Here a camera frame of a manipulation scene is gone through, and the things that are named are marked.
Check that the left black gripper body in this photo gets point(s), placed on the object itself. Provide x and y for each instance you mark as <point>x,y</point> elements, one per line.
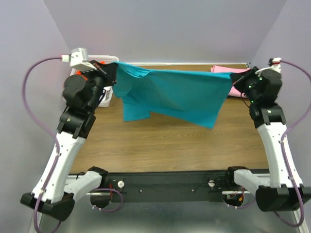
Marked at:
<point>95,78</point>

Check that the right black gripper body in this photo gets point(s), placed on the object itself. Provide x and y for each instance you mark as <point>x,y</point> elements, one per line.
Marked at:
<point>248,87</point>

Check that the teal polo shirt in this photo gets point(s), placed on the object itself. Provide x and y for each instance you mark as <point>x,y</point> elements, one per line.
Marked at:
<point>193,96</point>

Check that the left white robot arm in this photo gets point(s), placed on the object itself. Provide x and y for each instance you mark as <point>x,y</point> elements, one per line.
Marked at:
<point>83,93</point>

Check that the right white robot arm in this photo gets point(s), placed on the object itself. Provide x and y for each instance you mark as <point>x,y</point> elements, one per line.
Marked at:
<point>283,190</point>

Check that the white plastic laundry basket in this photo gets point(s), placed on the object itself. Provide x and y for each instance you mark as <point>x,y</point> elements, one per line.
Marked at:
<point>108,91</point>

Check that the orange t shirt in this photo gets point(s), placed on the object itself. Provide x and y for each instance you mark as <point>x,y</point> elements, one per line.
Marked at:
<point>79,73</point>

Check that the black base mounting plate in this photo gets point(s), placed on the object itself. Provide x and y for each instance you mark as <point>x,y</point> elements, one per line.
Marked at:
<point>139,187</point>

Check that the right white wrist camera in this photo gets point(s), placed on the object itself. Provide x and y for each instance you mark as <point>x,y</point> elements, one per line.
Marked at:
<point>274,64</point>

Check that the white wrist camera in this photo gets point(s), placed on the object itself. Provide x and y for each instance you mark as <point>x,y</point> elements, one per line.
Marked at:
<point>78,59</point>
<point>274,64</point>

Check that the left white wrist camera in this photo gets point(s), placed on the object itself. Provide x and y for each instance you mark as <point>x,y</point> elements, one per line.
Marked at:
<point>78,59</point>

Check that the aluminium frame rail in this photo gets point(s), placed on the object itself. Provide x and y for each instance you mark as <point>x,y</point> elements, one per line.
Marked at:
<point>244,200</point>

